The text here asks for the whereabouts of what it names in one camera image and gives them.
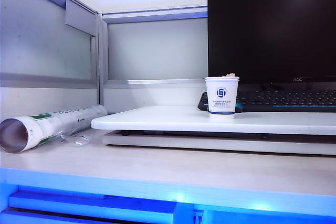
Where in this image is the frosted glass partition panel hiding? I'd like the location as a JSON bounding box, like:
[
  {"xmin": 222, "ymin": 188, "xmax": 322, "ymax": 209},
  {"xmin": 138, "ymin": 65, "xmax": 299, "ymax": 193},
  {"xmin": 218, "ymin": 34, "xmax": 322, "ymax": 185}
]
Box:
[
  {"xmin": 0, "ymin": 0, "xmax": 97, "ymax": 80},
  {"xmin": 107, "ymin": 17, "xmax": 209, "ymax": 81}
]

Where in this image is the grey metal partition bracket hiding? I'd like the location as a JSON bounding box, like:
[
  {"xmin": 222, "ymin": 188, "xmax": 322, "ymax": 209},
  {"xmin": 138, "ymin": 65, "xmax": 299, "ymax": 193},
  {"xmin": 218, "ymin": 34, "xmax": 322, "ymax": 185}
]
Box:
[{"xmin": 65, "ymin": 0, "xmax": 97, "ymax": 37}]

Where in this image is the white raised desk platform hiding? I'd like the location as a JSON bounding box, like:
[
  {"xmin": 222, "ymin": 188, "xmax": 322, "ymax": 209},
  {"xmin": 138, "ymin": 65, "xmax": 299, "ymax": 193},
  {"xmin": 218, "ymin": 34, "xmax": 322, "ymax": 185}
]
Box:
[{"xmin": 90, "ymin": 105, "xmax": 336, "ymax": 135}]

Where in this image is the grey platform base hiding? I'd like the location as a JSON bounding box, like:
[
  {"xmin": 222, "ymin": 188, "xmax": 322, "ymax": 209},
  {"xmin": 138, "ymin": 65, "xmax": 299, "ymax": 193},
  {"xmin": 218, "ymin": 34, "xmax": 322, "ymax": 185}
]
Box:
[{"xmin": 102, "ymin": 130, "xmax": 336, "ymax": 156}]

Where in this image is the clear plastic tube cap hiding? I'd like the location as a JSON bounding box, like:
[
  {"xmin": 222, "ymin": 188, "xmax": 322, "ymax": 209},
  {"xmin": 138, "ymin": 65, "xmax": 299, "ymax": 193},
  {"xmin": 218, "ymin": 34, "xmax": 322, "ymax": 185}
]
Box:
[{"xmin": 58, "ymin": 133, "xmax": 90, "ymax": 147}]

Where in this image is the black keyboard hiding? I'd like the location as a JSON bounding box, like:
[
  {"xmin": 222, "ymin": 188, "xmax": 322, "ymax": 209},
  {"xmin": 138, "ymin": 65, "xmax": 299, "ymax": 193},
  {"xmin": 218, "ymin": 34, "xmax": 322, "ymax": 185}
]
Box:
[{"xmin": 197, "ymin": 88, "xmax": 336, "ymax": 113}]

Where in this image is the white paper cup blue logo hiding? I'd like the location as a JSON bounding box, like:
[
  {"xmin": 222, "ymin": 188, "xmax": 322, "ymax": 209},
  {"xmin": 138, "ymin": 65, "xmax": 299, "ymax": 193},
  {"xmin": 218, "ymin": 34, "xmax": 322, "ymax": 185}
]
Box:
[{"xmin": 204, "ymin": 76, "xmax": 240, "ymax": 119}]

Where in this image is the silver partition corner post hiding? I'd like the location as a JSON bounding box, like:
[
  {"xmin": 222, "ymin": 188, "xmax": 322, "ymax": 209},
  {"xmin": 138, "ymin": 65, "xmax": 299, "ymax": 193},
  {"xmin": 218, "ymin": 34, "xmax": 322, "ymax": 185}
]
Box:
[{"xmin": 94, "ymin": 10, "xmax": 109, "ymax": 107}]

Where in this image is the black computer monitor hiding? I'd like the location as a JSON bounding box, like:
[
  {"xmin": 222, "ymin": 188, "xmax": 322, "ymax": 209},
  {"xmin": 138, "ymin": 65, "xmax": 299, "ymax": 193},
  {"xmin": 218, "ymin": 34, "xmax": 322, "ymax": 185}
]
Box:
[{"xmin": 207, "ymin": 0, "xmax": 336, "ymax": 84}]

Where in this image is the white shuttlecock tube green print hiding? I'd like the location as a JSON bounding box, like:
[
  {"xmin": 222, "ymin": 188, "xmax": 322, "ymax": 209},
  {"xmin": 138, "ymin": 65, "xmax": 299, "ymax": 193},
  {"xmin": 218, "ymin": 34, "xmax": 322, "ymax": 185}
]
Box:
[{"xmin": 0, "ymin": 104, "xmax": 109, "ymax": 154}]

